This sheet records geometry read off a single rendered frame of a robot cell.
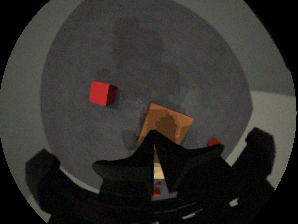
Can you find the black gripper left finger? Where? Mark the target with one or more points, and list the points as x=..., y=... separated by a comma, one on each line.
x=138, y=167

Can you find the red cube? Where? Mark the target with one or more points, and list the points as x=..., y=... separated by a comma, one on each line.
x=156, y=191
x=213, y=141
x=103, y=94

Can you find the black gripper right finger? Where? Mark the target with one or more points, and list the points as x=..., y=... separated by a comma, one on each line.
x=175, y=160

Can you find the brown square block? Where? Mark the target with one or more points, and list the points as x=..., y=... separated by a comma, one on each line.
x=170, y=123

